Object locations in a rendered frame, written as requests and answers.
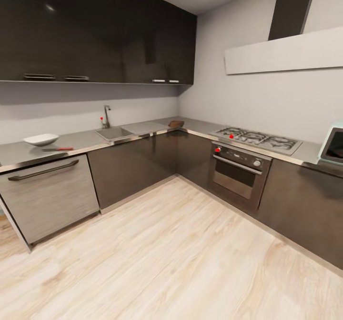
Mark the cabinet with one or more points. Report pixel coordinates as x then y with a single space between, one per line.
157 42
67 41

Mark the bowl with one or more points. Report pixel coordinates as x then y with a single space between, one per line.
41 140

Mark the burner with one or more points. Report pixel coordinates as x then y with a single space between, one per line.
271 142

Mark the range hood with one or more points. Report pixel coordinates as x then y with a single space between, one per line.
287 47

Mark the microwave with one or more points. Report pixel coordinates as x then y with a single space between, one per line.
332 148

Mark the oven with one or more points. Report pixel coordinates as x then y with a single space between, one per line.
239 173

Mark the dishwasher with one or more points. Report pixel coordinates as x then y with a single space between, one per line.
48 197

